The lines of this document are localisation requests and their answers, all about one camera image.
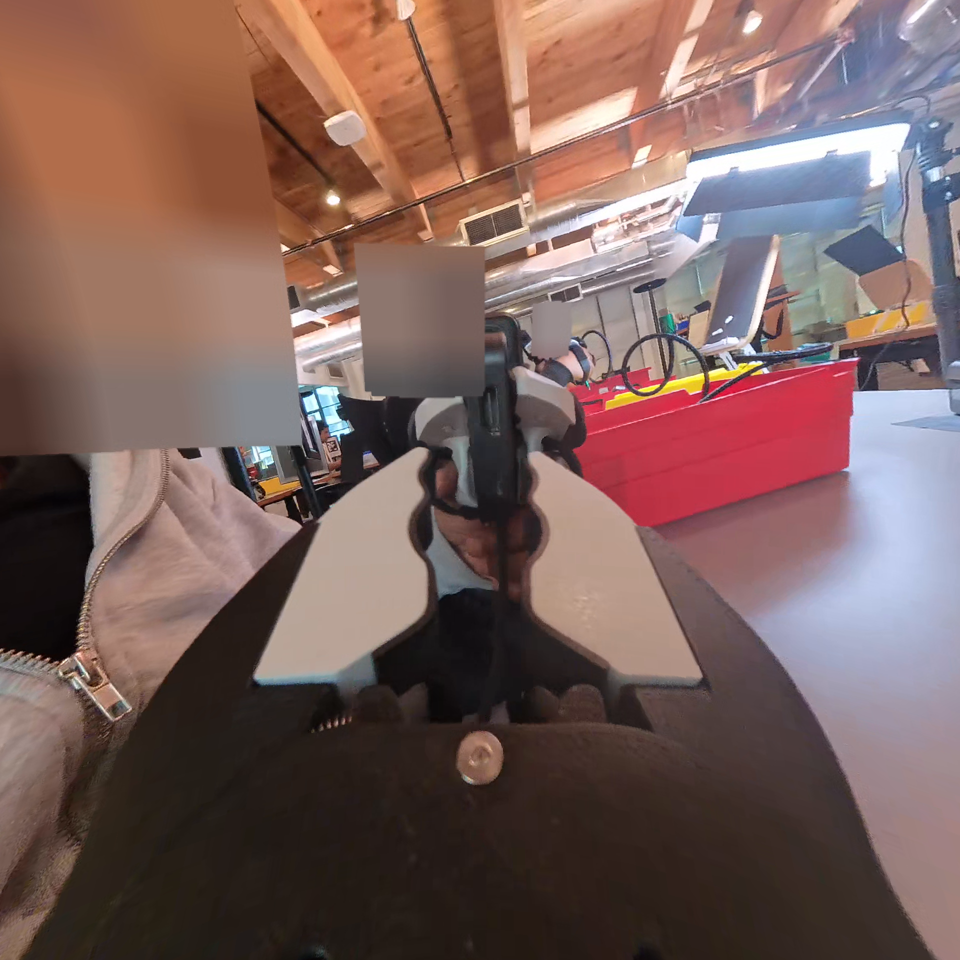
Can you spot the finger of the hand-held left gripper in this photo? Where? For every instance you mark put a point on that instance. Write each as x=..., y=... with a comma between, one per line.
x=442, y=424
x=544, y=405

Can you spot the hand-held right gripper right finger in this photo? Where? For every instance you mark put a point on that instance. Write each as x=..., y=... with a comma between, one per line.
x=607, y=592

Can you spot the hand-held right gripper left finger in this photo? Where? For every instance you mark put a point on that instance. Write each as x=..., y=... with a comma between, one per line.
x=352, y=585

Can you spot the yellow plastic bin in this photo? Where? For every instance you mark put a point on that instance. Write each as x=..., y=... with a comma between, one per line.
x=675, y=391

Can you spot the red plastic bin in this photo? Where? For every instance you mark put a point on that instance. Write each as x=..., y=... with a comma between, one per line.
x=712, y=450
x=607, y=379

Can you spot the person's left forearm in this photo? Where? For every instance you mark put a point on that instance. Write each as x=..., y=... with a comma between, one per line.
x=450, y=574

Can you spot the black round-top light stand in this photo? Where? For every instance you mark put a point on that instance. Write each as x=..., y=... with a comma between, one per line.
x=650, y=286

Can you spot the black panel with wooden edge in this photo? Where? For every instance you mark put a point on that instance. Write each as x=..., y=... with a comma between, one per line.
x=742, y=289

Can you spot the white ceiling access point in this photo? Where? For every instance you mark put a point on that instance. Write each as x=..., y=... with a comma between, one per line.
x=345, y=127

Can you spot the person's black shirt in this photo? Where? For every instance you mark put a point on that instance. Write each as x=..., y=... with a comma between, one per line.
x=37, y=555

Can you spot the overhead desk lamp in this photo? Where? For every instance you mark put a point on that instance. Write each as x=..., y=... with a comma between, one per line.
x=780, y=187

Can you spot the wooden office desk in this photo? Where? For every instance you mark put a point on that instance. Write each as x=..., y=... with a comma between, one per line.
x=892, y=337

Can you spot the silver air duct with vent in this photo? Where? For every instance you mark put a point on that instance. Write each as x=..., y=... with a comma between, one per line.
x=491, y=221

